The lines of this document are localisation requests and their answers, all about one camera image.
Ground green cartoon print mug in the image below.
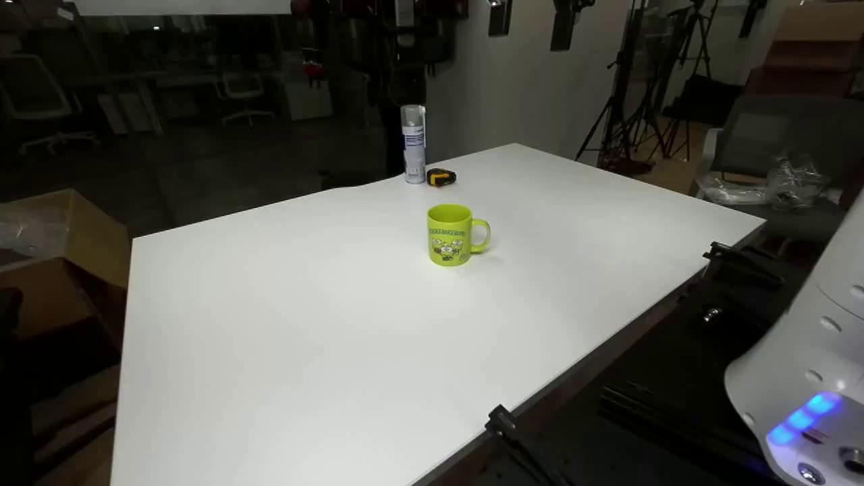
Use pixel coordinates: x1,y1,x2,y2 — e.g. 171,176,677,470
425,201,495,268

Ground black yellow tape measure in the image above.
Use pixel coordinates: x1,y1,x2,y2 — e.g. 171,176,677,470
425,164,460,188

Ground clear plastic water bottle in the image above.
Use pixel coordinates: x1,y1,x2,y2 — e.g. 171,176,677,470
397,103,429,185

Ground black table clamp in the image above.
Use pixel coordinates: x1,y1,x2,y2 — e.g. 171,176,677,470
699,239,796,301
484,403,577,486

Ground black tripod stand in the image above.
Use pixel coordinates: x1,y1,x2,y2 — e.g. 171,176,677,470
575,0,675,176

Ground black optical breadboard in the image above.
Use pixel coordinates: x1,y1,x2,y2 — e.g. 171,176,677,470
417,224,818,486

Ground black light stand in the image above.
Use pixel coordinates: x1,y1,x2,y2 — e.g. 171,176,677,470
658,0,752,128

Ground clear plastic bag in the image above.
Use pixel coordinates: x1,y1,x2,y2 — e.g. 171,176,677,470
698,151,837,211

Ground open cardboard box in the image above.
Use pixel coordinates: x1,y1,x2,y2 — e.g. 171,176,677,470
0,185,133,340

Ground stacked brown cardboard boxes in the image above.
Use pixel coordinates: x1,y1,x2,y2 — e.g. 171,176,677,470
746,3,864,103

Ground white frame office chair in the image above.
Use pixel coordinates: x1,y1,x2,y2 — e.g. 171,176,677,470
214,69,284,128
0,50,98,157

